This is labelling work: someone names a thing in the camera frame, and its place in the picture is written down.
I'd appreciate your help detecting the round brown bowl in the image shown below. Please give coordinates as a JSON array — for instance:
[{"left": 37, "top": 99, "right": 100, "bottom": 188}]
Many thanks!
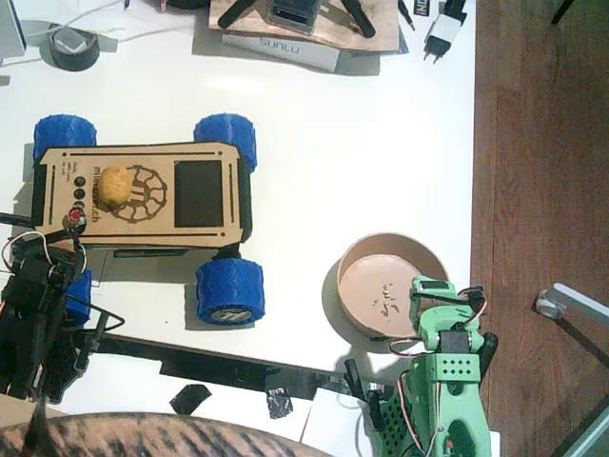
[{"left": 336, "top": 231, "right": 451, "bottom": 340}]

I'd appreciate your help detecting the short black rod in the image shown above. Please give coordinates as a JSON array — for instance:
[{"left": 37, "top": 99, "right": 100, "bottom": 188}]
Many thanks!
[{"left": 0, "top": 211, "right": 34, "bottom": 228}]

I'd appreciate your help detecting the black table clamp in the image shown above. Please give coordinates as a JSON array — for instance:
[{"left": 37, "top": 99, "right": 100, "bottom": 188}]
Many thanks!
[
  {"left": 343, "top": 359, "right": 387, "bottom": 442},
  {"left": 73, "top": 311, "right": 110, "bottom": 375}
]

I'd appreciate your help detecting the wooden rover with blue wheels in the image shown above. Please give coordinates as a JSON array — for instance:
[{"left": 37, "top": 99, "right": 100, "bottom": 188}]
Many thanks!
[{"left": 30, "top": 112, "right": 265, "bottom": 328}]

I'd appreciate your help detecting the grey metal chair leg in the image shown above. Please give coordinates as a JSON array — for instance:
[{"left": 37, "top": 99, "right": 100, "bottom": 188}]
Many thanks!
[{"left": 535, "top": 282, "right": 609, "bottom": 334}]

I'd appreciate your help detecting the white paper sheet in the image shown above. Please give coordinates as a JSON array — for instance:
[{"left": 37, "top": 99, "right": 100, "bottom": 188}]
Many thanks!
[
  {"left": 18, "top": 0, "right": 129, "bottom": 49},
  {"left": 299, "top": 387, "right": 501, "bottom": 457}
]

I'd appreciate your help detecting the crumpled dark foil piece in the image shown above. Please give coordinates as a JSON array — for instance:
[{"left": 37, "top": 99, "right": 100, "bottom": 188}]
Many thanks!
[{"left": 265, "top": 387, "right": 294, "bottom": 420}]

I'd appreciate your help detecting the striped brown fabric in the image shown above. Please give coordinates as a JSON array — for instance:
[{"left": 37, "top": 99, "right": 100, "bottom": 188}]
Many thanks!
[{"left": 0, "top": 411, "right": 334, "bottom": 457}]

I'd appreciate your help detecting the black tape piece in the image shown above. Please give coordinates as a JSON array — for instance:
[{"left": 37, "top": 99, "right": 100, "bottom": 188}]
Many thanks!
[{"left": 169, "top": 383, "right": 213, "bottom": 416}]

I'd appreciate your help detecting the long black flat bar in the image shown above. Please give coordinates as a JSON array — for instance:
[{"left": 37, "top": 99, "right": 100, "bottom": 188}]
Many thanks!
[{"left": 89, "top": 332, "right": 348, "bottom": 401}]

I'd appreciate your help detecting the black tape roll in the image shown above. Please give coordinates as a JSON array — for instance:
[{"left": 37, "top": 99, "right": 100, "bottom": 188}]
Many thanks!
[{"left": 39, "top": 27, "right": 101, "bottom": 72}]

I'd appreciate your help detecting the grey box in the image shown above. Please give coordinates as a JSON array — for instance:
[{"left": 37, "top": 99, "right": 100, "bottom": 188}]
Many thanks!
[{"left": 0, "top": 0, "right": 28, "bottom": 61}]

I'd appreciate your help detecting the white Sunlu box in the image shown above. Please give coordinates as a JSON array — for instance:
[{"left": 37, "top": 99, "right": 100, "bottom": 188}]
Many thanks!
[{"left": 221, "top": 31, "right": 342, "bottom": 73}]

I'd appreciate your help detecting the white black power adapter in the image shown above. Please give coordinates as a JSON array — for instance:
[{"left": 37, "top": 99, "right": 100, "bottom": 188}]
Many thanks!
[{"left": 422, "top": 0, "right": 470, "bottom": 66}]

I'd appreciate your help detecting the brown wooden board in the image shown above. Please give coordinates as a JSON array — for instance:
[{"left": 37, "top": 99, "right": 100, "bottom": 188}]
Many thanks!
[{"left": 207, "top": 0, "right": 401, "bottom": 52}]

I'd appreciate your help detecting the black tripod leg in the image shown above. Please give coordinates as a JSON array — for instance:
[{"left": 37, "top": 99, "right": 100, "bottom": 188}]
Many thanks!
[
  {"left": 217, "top": 0, "right": 261, "bottom": 29},
  {"left": 341, "top": 0, "right": 377, "bottom": 38}
]

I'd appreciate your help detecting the black furniture leg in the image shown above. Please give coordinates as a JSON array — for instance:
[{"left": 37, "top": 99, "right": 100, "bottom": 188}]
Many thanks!
[{"left": 550, "top": 0, "right": 576, "bottom": 26}]

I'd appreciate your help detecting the thin black camera cable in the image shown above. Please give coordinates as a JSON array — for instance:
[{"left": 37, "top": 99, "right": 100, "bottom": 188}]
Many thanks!
[{"left": 88, "top": 304, "right": 128, "bottom": 335}]

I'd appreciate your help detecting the grey metal frame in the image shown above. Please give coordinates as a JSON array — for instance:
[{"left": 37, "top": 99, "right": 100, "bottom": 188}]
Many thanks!
[{"left": 556, "top": 404, "right": 609, "bottom": 457}]

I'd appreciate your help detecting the thin white cable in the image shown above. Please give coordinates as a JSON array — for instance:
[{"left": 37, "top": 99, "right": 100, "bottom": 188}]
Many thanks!
[{"left": 18, "top": 0, "right": 197, "bottom": 45}]

